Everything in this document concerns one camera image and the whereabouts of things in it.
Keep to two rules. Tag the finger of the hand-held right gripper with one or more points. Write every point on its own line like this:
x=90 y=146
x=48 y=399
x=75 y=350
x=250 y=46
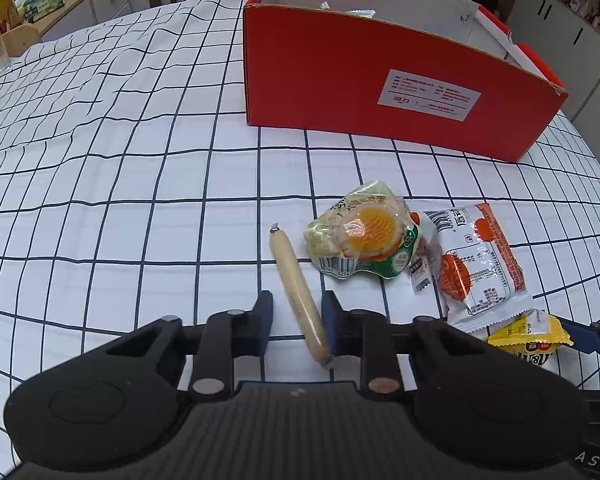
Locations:
x=582 y=335

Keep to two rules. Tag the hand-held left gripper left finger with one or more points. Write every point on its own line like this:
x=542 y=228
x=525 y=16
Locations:
x=263 y=322

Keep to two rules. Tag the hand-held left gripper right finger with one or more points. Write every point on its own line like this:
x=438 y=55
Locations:
x=330 y=325

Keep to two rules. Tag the beige sausage stick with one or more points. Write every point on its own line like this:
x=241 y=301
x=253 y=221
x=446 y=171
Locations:
x=300 y=295

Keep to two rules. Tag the yellow snack packet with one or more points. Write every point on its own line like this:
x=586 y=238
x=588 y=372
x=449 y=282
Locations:
x=527 y=337

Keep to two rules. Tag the green egg yolk pastry packet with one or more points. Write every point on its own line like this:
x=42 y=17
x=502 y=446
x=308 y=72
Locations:
x=365 y=232

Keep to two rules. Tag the white orange snack packet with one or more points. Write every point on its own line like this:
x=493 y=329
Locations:
x=480 y=270

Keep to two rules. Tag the red cardboard box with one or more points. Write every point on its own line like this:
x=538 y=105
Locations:
x=380 y=75

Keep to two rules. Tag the checked white tablecloth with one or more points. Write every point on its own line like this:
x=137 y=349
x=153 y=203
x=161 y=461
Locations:
x=130 y=170

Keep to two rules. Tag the light wooden stand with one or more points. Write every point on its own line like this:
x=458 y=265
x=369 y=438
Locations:
x=20 y=40

